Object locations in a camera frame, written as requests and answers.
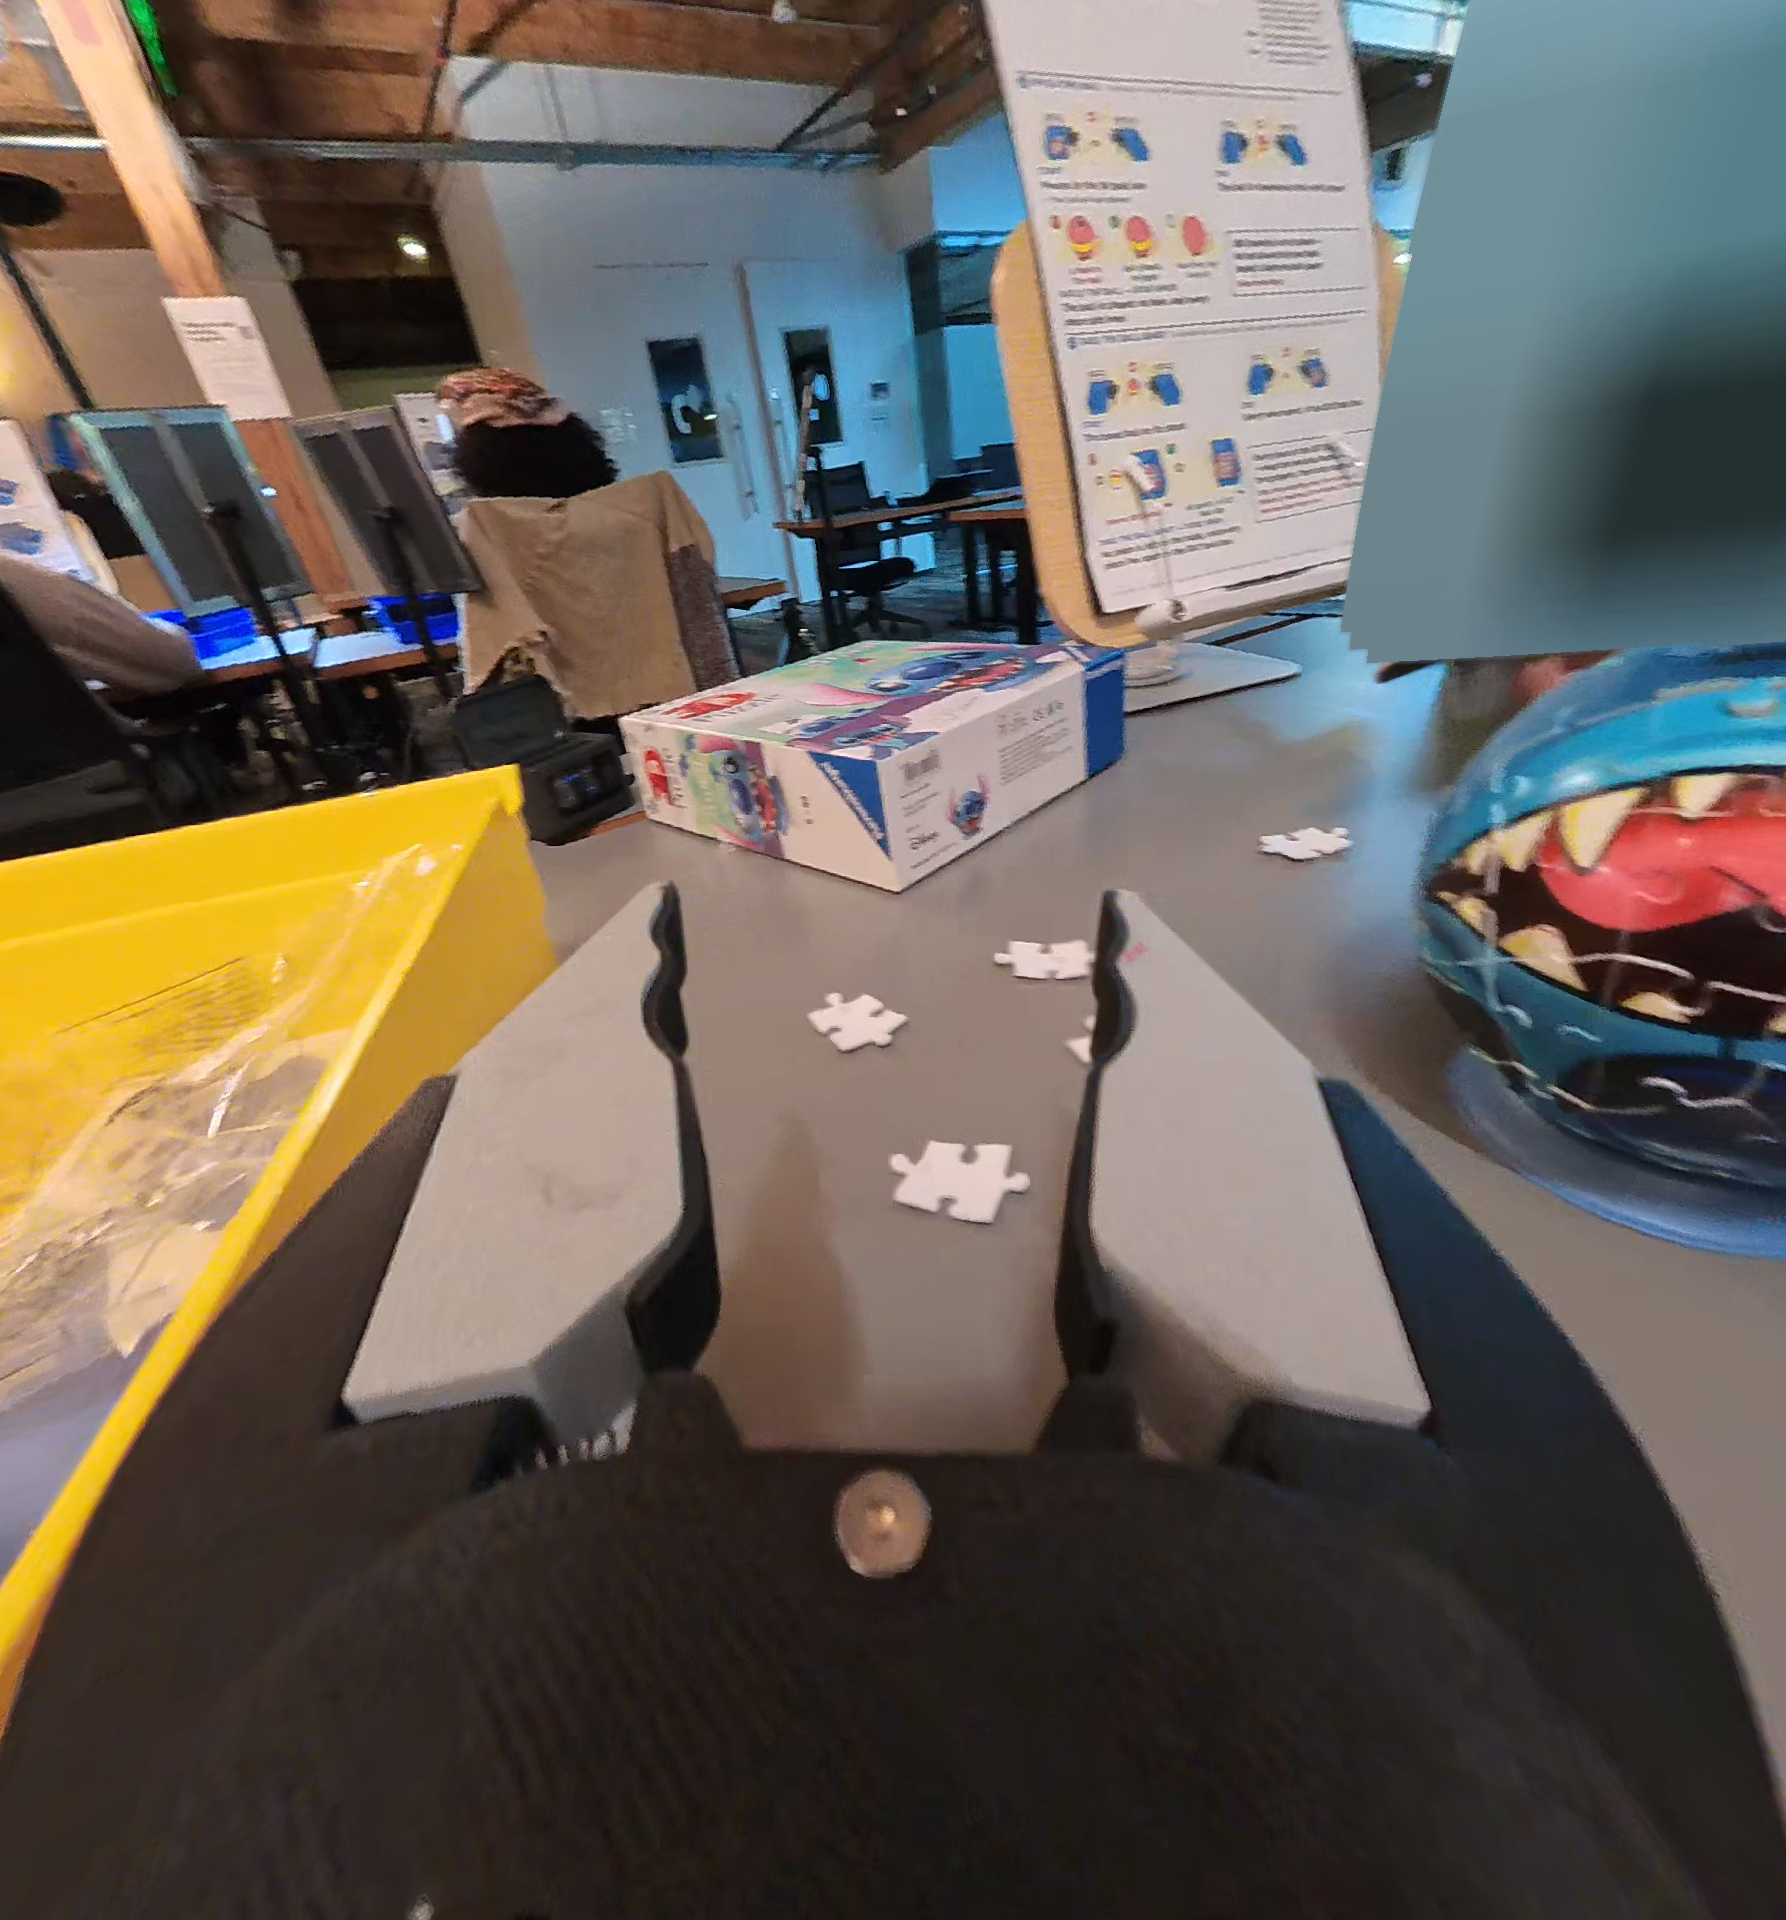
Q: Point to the white puzzle piece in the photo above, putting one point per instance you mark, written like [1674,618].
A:
[1045,960]
[1304,841]
[1083,1044]
[857,1021]
[958,1182]

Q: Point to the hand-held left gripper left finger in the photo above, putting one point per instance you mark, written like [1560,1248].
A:
[548,1199]

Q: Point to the dark wall poster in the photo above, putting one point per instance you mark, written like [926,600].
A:
[814,386]
[681,402]

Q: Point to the brown cloth on chair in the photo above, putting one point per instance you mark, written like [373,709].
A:
[579,585]

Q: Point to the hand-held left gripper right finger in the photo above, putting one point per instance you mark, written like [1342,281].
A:
[1239,1199]

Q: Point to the black office chair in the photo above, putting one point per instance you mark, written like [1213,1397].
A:
[37,721]
[857,539]

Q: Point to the white stand base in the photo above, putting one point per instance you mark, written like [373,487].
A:
[1208,666]

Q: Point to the wooden clipboard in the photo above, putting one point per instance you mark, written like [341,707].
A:
[1036,450]

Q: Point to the wooden post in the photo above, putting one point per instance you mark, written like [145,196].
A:
[158,196]

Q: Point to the blue plastic bin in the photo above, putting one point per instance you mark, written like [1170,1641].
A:
[414,616]

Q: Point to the black floor lamp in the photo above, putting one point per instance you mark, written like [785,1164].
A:
[9,255]

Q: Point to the framed screen on stand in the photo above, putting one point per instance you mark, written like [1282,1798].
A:
[383,503]
[187,511]

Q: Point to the yellow plastic bin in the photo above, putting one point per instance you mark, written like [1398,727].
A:
[429,931]

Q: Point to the colourful puzzle box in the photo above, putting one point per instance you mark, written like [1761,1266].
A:
[863,766]

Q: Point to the printed instruction sheet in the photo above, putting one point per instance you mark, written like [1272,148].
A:
[1208,301]

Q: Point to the white paper sign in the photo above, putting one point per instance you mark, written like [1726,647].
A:
[229,356]

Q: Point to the wooden table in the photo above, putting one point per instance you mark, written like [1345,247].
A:
[908,517]

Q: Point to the clear plastic bag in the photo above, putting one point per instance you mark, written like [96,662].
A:
[128,1095]

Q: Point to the black equipment case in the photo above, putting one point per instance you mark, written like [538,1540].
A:
[548,758]

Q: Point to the blue puzzle ball stand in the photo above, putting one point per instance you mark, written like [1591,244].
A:
[1569,1185]

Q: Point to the blue puzzle ball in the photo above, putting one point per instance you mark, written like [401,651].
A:
[1658,931]

